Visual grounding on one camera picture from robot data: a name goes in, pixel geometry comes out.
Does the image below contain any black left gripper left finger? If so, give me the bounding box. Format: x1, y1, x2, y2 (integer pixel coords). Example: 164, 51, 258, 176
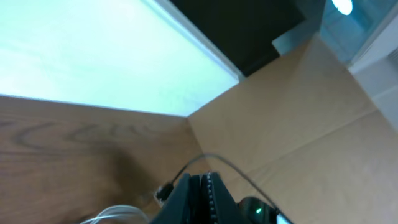
150, 174, 201, 224

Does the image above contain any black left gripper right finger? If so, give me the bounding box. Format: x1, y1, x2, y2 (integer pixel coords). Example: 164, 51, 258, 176
206, 172, 249, 224

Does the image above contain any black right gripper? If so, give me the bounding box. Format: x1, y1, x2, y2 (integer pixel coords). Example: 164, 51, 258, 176
238, 197, 292, 224

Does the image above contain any black USB cable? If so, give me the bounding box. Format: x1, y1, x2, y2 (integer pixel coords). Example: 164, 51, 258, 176
154, 152, 280, 212

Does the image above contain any white USB cable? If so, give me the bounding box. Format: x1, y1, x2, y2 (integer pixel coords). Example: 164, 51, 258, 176
79, 204, 150, 224

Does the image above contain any wooden side panel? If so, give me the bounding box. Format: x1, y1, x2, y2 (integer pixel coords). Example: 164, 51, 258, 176
188, 36, 397, 223

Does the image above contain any ceiling lamp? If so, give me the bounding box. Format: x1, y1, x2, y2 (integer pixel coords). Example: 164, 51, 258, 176
331, 0, 353, 16

